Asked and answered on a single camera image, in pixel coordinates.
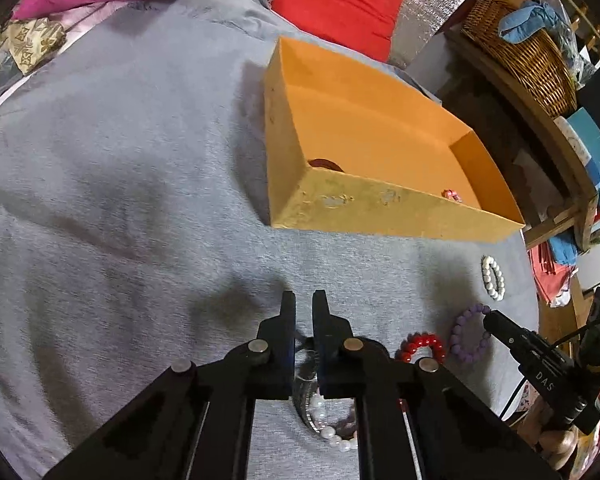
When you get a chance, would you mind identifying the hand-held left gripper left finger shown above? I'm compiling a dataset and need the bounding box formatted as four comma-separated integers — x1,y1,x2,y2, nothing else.
42,290,297,480

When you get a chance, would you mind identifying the purple beaded bracelet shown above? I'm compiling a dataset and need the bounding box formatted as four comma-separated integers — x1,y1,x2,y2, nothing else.
449,303,492,365

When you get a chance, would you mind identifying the grey cloth cover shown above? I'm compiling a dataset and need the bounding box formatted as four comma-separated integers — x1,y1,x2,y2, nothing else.
0,0,541,480

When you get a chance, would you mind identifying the wooden shelf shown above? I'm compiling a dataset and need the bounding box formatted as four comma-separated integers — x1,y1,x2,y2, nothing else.
447,30,600,253

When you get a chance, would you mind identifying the teal box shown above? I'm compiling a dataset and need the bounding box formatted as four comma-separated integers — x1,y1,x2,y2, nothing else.
565,107,600,216

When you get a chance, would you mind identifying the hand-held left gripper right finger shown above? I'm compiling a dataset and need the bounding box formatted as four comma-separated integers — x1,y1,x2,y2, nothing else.
311,289,563,480

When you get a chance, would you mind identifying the beige patterned cloth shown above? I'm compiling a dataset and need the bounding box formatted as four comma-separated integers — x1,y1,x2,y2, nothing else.
0,17,68,77

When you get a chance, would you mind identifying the clear plastic bag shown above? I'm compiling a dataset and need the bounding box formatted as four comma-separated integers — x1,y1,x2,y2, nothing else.
545,0,598,88

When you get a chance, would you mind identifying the white beaded bracelet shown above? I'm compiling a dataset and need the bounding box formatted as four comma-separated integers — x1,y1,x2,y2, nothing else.
481,255,506,302

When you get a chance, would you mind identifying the red square pillow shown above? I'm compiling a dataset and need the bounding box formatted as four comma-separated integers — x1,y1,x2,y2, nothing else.
271,0,408,63

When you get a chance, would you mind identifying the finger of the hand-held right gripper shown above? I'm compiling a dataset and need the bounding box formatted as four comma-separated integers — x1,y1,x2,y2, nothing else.
484,310,537,357

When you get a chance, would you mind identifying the wicker basket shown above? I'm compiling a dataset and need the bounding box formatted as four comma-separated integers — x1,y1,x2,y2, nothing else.
461,0,578,118

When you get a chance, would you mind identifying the pearl and pink bead bracelet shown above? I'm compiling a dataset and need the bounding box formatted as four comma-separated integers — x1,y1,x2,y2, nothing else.
307,394,360,453

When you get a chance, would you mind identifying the red cloth pile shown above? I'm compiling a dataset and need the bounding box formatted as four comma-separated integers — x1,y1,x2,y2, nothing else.
527,242,578,306

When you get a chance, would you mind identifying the person's right hand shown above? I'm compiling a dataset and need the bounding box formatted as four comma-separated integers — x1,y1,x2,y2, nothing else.
522,395,578,468

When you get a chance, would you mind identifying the red beaded bracelet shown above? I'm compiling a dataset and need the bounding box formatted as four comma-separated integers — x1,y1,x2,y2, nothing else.
396,332,447,365

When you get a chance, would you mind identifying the orange cardboard box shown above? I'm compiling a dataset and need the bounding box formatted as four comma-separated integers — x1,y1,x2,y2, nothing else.
264,36,526,241

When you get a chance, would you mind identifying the blue cloth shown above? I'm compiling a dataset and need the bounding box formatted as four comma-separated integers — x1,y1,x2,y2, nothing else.
497,0,563,45

